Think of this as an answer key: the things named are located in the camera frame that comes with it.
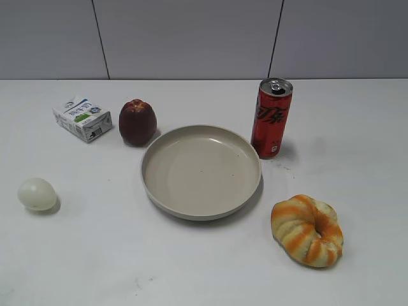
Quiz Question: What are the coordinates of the white milk carton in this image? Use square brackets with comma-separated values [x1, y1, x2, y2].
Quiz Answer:
[52, 96, 113, 143]

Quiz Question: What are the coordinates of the white peeled egg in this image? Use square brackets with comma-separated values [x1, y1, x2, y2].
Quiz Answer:
[17, 178, 57, 211]

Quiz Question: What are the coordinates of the orange striped twisted bread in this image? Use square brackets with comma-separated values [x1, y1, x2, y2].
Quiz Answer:
[271, 194, 344, 268]

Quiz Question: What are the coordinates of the red cola can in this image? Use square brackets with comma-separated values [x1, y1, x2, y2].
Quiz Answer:
[251, 77, 293, 159]

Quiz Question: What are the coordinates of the dark red apple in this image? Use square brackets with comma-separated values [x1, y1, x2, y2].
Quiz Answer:
[119, 99, 157, 147]

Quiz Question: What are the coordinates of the beige round plate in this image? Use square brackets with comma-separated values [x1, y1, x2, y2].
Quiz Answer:
[140, 125, 263, 222]

